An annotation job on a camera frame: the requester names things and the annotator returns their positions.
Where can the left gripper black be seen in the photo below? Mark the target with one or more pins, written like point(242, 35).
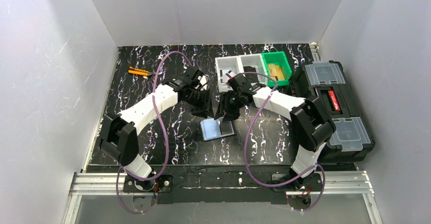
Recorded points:
point(201, 98)

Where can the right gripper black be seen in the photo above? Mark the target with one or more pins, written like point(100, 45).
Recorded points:
point(228, 100)

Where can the black leather card holder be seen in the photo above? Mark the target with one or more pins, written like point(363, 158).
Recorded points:
point(212, 129)

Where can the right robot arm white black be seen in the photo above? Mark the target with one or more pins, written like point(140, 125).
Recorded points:
point(309, 119)

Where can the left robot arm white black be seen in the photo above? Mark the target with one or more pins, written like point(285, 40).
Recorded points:
point(118, 137)

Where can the white card magnetic stripe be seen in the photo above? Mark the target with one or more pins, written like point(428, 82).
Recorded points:
point(223, 72)

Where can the black card in bin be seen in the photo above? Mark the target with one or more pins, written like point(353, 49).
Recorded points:
point(248, 70)

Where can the tan cards in green bin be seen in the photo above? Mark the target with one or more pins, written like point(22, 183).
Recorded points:
point(276, 72)

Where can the left white bin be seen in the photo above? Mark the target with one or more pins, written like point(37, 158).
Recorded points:
point(226, 68)

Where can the white bin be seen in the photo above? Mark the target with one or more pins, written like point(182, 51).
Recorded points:
point(226, 68)
point(255, 60)

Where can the middle white bin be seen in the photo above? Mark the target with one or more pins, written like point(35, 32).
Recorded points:
point(255, 60)

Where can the green bin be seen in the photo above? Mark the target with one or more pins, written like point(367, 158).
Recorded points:
point(278, 58)

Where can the black toolbox clear lids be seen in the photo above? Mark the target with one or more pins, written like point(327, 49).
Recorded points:
point(352, 140)

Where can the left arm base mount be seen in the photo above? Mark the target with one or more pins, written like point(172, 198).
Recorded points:
point(140, 189)

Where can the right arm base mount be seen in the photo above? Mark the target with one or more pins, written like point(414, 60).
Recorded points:
point(303, 195)

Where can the aluminium frame rail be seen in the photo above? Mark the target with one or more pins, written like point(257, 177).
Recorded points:
point(215, 186)

